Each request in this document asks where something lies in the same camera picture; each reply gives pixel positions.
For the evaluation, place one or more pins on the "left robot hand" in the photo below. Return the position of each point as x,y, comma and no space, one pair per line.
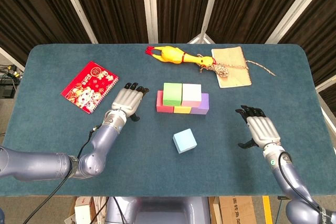
127,100

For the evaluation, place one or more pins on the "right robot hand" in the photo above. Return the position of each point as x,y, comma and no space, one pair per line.
262,127

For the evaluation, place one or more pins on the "red foam cube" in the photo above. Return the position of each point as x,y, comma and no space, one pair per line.
160,103

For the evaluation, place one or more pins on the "green foam cube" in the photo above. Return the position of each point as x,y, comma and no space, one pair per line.
172,94

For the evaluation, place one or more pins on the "purple foam cube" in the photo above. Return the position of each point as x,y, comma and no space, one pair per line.
203,106

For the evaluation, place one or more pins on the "pink foam cube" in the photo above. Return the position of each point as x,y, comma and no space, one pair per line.
191,93

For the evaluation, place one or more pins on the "light blue foam cube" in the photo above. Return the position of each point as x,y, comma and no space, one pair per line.
185,141

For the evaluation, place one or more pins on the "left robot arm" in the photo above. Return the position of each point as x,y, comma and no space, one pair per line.
52,163

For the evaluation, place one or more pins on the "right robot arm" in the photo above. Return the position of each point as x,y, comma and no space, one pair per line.
291,182

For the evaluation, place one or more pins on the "red spiral notebook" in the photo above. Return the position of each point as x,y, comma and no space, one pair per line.
89,87

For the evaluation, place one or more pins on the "beige cloth notebook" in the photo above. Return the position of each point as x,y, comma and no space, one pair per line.
235,79

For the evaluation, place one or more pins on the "yellow foam cube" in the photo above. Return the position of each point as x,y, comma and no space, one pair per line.
181,110

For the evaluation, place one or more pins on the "yellow rubber chicken toy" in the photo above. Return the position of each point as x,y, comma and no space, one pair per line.
170,54

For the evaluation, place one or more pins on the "teal felt table cover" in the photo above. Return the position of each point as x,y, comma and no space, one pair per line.
157,171

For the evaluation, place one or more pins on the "brown cardboard box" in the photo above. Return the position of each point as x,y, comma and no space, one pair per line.
236,211

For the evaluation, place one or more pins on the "dark brown curtain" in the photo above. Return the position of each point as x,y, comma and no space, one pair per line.
118,6

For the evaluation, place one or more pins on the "grey robot torso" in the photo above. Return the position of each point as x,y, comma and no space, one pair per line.
162,211

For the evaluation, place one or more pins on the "white carton box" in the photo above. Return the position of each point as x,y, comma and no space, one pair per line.
81,211

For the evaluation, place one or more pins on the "black equipment box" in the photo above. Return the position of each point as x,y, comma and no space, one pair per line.
6,91

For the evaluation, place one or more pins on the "white metal frame post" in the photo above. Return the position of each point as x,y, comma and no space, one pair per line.
77,6
149,6
296,6
10,60
210,6
326,84

